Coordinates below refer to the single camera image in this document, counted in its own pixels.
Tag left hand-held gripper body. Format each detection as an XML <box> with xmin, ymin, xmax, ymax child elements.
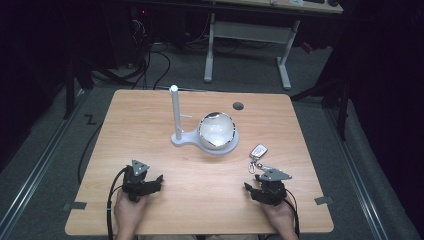
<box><xmin>121</xmin><ymin>159</ymin><xmax>152</xmax><ymax>203</ymax></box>

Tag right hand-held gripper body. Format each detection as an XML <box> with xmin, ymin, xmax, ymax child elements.
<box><xmin>254</xmin><ymin>165</ymin><xmax>293</xmax><ymax>207</ymax></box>

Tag white key fob with ring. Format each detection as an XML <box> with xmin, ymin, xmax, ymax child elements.
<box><xmin>247</xmin><ymin>143</ymin><xmax>269</xmax><ymax>175</ymax></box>

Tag person's right hand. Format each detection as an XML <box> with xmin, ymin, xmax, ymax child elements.
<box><xmin>259</xmin><ymin>199</ymin><xmax>297</xmax><ymax>236</ymax></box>

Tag person's left hand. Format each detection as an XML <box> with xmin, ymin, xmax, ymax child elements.
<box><xmin>113</xmin><ymin>190</ymin><xmax>151</xmax><ymax>236</ymax></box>

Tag grey tape piece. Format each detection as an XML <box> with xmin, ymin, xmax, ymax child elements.
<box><xmin>313</xmin><ymin>195</ymin><xmax>334</xmax><ymax>206</ymax></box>
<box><xmin>62</xmin><ymin>201</ymin><xmax>88</xmax><ymax>212</ymax></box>

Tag round silver-rimmed white bowl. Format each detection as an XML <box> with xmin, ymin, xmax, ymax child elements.
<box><xmin>198</xmin><ymin>111</ymin><xmax>237</xmax><ymax>151</ymax></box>

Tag black metal stand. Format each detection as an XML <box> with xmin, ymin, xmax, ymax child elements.
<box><xmin>62</xmin><ymin>49</ymin><xmax>96</xmax><ymax>121</ymax></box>
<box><xmin>289</xmin><ymin>78</ymin><xmax>351</xmax><ymax>142</ymax></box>

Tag white-framed wooden desk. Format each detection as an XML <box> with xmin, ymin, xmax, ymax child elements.
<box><xmin>186</xmin><ymin>0</ymin><xmax>345</xmax><ymax>91</ymax></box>

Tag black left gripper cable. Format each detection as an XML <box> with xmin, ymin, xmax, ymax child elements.
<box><xmin>106</xmin><ymin>166</ymin><xmax>130</xmax><ymax>240</ymax></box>

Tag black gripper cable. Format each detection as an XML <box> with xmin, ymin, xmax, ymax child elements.
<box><xmin>106</xmin><ymin>166</ymin><xmax>130</xmax><ymax>240</ymax></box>
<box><xmin>283</xmin><ymin>188</ymin><xmax>301</xmax><ymax>240</ymax></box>

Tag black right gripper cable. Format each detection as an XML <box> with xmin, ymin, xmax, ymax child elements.
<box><xmin>283</xmin><ymin>188</ymin><xmax>301</xmax><ymax>240</ymax></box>

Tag white stand with post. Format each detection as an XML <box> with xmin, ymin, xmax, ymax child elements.
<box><xmin>168</xmin><ymin>84</ymin><xmax>241</xmax><ymax>157</ymax></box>

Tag metal floor rail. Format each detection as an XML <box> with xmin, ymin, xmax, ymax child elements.
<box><xmin>324</xmin><ymin>108</ymin><xmax>391</xmax><ymax>240</ymax></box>
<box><xmin>0</xmin><ymin>88</ymin><xmax>92</xmax><ymax>236</ymax></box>

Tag black floor cables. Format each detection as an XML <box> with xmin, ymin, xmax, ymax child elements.
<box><xmin>93</xmin><ymin>19</ymin><xmax>172</xmax><ymax>91</ymax></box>

